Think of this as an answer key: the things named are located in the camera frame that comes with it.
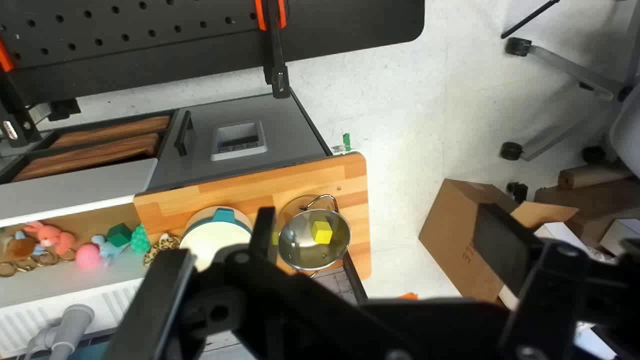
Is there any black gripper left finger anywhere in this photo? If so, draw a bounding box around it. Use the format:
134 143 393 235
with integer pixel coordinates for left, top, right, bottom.
102 207 297 360

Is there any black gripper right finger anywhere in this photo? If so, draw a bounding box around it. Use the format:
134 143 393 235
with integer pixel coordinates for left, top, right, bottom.
472 204 593 360

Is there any tiger plush toy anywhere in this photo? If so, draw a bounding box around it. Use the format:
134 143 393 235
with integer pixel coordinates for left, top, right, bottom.
142 231 181 267

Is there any light green toy piece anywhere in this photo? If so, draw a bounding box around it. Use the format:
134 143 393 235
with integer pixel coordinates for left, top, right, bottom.
129 225 155 259

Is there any dark teal toy block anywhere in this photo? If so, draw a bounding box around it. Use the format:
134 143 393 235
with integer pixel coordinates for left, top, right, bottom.
106 223 134 251

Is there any pink ball toy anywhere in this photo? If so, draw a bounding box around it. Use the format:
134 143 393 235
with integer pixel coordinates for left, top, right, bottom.
74 242 105 272

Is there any grey toy faucet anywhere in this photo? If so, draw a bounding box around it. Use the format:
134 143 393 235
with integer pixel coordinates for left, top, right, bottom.
22 302 96 360

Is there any pink plush toy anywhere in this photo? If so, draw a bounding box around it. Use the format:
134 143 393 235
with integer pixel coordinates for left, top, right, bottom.
22 220 80 261

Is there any white toy sink basin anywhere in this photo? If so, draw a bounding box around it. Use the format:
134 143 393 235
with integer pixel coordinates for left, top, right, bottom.
0 157 162 336

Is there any brown plush toy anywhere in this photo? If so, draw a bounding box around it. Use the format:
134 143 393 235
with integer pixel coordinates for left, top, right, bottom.
0 229 44 280

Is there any stainless steel pot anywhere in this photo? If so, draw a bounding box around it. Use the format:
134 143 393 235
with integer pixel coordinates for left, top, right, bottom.
277 192 352 272

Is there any toy kitchen wooden counter cabinet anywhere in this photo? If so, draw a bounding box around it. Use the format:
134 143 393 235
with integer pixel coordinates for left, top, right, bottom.
0 93 370 360

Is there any yellow toy block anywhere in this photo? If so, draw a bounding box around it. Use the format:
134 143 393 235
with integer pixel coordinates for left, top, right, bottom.
309 218 336 247

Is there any brown cardboard piece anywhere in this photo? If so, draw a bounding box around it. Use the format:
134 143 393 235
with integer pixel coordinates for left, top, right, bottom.
533 165 640 249

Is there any plain brown cardboard box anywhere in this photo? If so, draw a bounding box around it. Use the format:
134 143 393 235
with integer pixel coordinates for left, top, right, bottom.
419 179 580 307

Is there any grey swivel chair base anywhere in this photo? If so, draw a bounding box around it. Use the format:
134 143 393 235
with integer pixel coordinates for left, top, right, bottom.
499 36 640 202

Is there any black pegboard table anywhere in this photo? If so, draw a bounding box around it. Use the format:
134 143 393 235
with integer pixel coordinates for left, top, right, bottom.
0 0 426 105

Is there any white pot with teal handles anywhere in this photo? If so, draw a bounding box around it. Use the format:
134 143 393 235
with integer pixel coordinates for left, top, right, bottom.
179 207 257 272

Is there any black clamp orange handle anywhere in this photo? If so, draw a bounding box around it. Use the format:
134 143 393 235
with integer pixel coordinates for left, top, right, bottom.
0 36 44 146
253 0 295 100

